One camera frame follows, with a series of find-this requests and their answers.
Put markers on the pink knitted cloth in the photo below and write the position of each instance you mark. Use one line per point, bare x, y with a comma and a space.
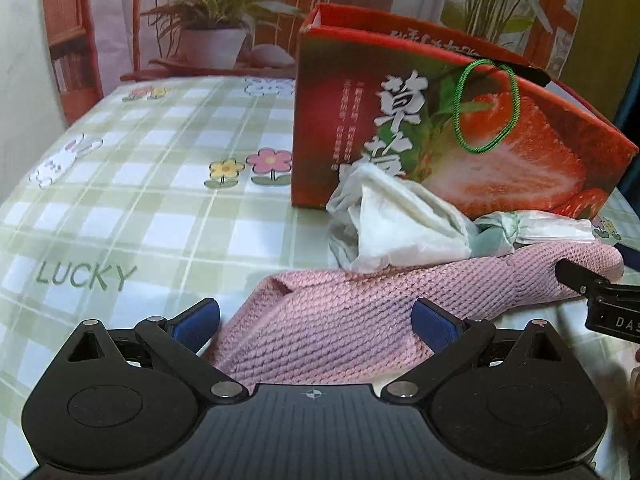
350, 310

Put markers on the red strawberry cardboard box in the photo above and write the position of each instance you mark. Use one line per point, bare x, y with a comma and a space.
350, 125

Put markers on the pale green white cloth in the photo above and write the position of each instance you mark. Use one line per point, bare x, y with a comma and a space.
530, 227

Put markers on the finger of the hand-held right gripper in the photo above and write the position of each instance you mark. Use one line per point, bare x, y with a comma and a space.
580, 277

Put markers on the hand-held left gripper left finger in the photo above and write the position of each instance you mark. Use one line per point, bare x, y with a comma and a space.
197, 321

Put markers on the green checked tablecloth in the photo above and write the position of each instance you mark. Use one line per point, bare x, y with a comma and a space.
150, 185

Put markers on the printed wall backdrop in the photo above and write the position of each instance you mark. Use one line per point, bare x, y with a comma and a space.
215, 20

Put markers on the crumpled white plastic bag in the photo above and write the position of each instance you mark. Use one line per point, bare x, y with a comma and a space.
400, 225

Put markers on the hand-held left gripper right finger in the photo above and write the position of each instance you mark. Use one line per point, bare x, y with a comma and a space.
434, 324

